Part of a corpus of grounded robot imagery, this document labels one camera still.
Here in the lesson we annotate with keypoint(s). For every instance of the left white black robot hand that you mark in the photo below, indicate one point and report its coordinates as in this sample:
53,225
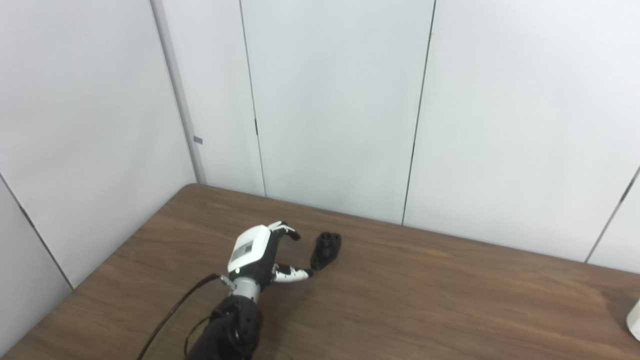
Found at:
247,250

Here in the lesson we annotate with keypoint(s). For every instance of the black flanged holder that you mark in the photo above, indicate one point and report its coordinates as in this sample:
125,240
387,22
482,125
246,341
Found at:
326,250

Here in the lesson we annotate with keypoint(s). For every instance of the white block with holes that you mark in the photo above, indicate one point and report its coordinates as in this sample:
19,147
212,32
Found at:
635,320

